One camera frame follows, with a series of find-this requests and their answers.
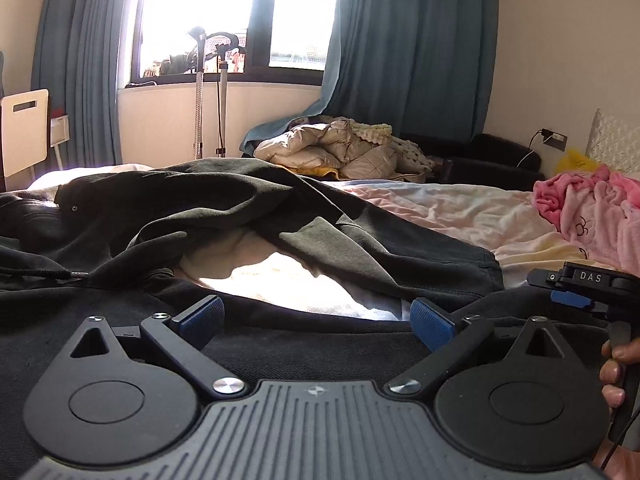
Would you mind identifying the dark framed window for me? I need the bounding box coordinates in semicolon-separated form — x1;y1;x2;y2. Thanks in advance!
117;0;346;88

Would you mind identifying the pink fleece blanket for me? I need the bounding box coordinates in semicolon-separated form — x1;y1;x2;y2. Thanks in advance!
532;164;640;273

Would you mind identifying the charger cable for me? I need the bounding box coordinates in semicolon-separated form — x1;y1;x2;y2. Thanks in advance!
517;129;548;167

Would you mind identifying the beige down jacket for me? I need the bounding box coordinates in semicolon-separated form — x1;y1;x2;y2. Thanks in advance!
254;117;401;181

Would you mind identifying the cream knitted blanket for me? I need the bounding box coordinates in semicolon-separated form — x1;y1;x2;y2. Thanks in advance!
350;121;441;181

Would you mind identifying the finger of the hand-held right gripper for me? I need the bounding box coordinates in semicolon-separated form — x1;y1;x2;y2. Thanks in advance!
529;269;593;311

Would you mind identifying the white dressing table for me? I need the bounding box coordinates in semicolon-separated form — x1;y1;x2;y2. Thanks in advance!
49;114;71;171

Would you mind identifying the black jacket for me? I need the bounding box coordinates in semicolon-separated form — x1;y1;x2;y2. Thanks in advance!
0;157;611;466

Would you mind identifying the black armchair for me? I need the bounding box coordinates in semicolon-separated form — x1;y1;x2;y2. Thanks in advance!
400;132;543;191

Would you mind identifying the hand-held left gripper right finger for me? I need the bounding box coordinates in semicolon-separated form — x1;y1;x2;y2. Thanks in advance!
386;297;568;397

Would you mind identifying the blue curtain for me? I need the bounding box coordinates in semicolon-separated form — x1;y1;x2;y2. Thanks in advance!
31;0;151;168
239;0;501;156

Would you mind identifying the wooden chair back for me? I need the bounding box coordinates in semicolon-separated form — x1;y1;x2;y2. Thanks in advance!
0;89;51;178

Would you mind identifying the person's right hand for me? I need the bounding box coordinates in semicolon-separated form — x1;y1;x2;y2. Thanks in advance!
599;337;640;408

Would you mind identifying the yellow plush toy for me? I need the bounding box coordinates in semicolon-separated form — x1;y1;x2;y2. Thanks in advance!
556;147;601;176

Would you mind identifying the cream quilted pillow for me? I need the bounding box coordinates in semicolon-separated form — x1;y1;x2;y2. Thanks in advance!
585;107;640;181

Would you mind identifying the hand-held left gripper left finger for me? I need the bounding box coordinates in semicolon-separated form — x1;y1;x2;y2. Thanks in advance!
69;295;250;402

